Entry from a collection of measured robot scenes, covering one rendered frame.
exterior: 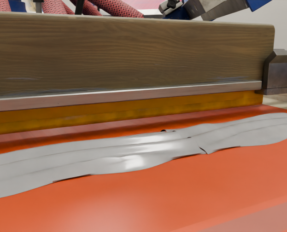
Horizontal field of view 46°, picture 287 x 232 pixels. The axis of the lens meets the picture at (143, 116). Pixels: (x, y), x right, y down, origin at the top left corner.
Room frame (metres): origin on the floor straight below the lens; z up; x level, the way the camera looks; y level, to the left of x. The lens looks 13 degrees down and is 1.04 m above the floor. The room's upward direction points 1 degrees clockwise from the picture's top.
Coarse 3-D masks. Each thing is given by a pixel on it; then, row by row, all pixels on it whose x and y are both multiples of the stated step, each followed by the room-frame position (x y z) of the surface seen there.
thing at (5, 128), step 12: (156, 108) 0.35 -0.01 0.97; (168, 108) 0.35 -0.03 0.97; (180, 108) 0.36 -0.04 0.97; (192, 108) 0.37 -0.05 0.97; (204, 108) 0.38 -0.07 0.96; (216, 108) 0.39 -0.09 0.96; (36, 120) 0.29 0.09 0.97; (48, 120) 0.29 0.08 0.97; (60, 120) 0.30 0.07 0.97; (72, 120) 0.30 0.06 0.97; (84, 120) 0.31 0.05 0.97; (96, 120) 0.31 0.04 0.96; (108, 120) 0.32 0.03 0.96; (120, 120) 0.33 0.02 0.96; (0, 132) 0.27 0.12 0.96; (12, 132) 0.28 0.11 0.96
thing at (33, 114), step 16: (192, 96) 0.37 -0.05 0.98; (208, 96) 0.38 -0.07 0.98; (224, 96) 0.39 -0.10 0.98; (240, 96) 0.41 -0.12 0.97; (256, 96) 0.42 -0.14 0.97; (0, 112) 0.27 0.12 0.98; (16, 112) 0.28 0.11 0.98; (32, 112) 0.28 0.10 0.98; (48, 112) 0.29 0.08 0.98; (64, 112) 0.30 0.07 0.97; (80, 112) 0.31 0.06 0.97; (96, 112) 0.31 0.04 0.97
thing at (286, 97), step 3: (285, 93) 0.48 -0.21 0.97; (264, 96) 0.52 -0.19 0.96; (267, 96) 0.51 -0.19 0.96; (270, 96) 0.51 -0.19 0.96; (273, 96) 0.50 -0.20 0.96; (276, 96) 0.50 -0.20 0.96; (279, 96) 0.49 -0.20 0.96; (282, 96) 0.49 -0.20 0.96; (285, 96) 0.48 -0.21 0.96; (279, 99) 0.49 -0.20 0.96; (282, 99) 0.49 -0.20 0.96; (285, 99) 0.48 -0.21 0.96
